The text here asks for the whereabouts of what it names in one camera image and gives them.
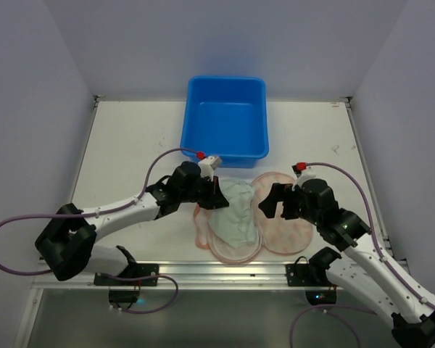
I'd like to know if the floral mesh laundry bag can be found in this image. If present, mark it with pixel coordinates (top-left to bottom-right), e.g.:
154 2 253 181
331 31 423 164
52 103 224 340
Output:
193 172 313 265

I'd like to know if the light green bra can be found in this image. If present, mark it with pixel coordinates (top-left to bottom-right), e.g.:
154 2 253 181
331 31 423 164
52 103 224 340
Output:
209 178 258 248

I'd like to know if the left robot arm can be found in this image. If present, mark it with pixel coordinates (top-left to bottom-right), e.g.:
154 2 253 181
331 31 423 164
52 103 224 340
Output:
35 156 229 281

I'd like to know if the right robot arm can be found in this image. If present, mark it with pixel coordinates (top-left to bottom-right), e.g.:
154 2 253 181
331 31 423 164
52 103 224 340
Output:
258 179 435 347

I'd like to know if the blue plastic bin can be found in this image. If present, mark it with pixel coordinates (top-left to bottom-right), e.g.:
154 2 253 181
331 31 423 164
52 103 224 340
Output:
180 75 270 168

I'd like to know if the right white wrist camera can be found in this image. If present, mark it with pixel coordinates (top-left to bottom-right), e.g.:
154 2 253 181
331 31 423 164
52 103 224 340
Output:
291 162 316 187

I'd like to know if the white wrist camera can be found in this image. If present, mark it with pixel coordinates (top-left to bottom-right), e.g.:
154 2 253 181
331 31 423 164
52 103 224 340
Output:
291 162 316 187
198 155 222 179

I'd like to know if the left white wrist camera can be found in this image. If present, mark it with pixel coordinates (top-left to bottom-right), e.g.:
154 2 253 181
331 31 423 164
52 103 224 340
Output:
198 155 222 179

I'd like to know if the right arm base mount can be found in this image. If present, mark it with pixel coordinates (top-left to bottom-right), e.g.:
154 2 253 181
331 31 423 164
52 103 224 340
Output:
285 253 337 306

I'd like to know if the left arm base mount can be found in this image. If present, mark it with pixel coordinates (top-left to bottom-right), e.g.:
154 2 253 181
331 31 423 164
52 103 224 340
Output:
94 263 160 310

